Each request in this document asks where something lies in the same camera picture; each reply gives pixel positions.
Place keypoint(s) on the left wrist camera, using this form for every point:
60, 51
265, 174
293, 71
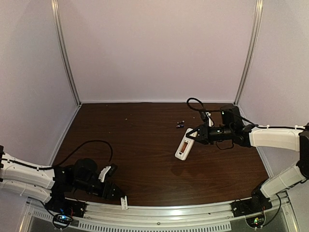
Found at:
107, 171

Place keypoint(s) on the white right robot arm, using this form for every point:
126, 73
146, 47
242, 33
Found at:
244, 133

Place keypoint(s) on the right aluminium corner post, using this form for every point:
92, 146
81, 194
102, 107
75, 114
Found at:
257, 19

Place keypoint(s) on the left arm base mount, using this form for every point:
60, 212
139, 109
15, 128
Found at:
64, 211

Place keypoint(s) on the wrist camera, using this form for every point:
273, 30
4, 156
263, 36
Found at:
206, 118
107, 171

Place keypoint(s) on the aluminium corner post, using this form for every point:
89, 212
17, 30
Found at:
257, 19
63, 51

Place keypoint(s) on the left aluminium corner post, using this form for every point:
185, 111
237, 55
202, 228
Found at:
63, 51

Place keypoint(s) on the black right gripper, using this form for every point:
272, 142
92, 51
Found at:
203, 133

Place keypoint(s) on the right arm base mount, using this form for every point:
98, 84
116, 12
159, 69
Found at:
254, 207

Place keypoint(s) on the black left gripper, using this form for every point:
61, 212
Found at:
106, 190

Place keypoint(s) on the white remote control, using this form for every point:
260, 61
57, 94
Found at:
185, 146

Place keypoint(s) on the white battery cover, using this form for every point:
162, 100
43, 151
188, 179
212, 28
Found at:
124, 204

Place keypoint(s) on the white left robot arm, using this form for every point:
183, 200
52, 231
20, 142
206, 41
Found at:
48, 183

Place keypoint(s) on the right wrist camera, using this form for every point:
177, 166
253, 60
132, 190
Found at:
206, 118

